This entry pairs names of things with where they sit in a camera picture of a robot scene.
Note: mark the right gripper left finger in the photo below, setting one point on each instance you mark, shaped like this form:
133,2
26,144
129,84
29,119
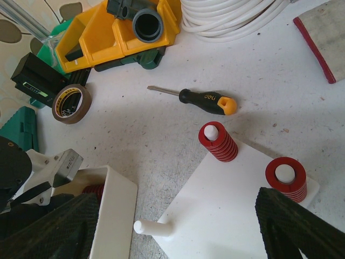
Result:
63,229

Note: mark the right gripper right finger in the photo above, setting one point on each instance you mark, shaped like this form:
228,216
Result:
290,231

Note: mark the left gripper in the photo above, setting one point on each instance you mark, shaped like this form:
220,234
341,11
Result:
16,167

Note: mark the large red spring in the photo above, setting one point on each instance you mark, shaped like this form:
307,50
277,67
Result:
96,189
216,139
288,176

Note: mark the white spring tray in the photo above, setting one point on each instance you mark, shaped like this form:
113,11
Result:
114,229

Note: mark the black orange screwdriver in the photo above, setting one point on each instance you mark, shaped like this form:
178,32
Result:
210,101

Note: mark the green sanding block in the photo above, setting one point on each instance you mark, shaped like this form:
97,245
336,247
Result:
21,129

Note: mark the black device with label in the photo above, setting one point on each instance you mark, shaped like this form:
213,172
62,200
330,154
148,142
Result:
38,80

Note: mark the brown packing tape roll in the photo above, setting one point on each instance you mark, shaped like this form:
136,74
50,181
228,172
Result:
71,104

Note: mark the green storage bin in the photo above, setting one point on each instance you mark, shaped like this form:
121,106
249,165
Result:
47,53

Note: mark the yellow storage bin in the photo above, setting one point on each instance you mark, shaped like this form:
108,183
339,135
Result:
95,36

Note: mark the grey pipe fitting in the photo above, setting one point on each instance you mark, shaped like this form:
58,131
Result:
147,23

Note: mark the beige work glove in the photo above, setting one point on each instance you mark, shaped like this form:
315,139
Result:
323,30

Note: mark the white peg base plate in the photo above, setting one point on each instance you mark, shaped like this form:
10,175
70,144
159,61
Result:
213,215

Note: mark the white cable spool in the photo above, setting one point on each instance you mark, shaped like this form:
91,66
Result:
226,21

